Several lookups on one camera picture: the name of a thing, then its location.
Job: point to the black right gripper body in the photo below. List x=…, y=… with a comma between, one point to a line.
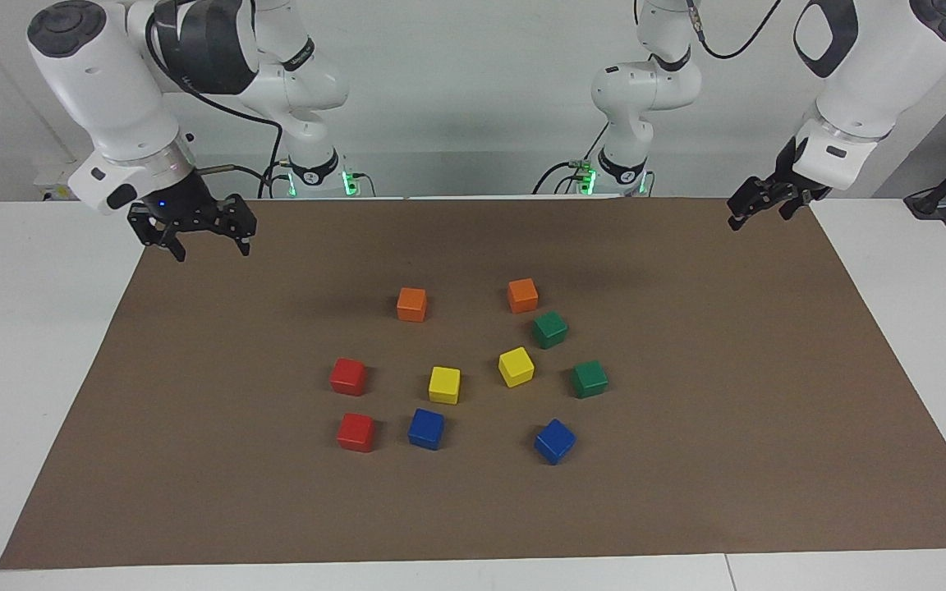
x=190, y=209

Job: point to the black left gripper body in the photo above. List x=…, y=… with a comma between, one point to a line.
x=777, y=193

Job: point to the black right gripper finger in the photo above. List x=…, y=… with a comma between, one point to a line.
x=176, y=248
x=245, y=240

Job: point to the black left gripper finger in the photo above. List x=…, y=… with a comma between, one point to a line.
x=741, y=217
x=792, y=207

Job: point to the red wooden cube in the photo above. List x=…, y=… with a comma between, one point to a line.
x=348, y=377
x=355, y=432

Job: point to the green wooden cube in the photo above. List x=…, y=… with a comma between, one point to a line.
x=549, y=329
x=589, y=378

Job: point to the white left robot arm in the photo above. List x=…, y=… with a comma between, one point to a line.
x=859, y=82

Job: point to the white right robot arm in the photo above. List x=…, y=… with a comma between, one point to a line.
x=103, y=82

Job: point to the orange wooden cube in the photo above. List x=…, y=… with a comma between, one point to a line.
x=411, y=304
x=522, y=295

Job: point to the yellow wooden cube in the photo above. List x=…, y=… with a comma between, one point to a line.
x=444, y=385
x=516, y=367

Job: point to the brown paper mat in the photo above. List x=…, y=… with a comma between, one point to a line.
x=686, y=460

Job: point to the blue wooden cube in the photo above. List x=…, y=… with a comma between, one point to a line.
x=425, y=429
x=554, y=442

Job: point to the white wall socket box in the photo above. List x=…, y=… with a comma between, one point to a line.
x=54, y=176

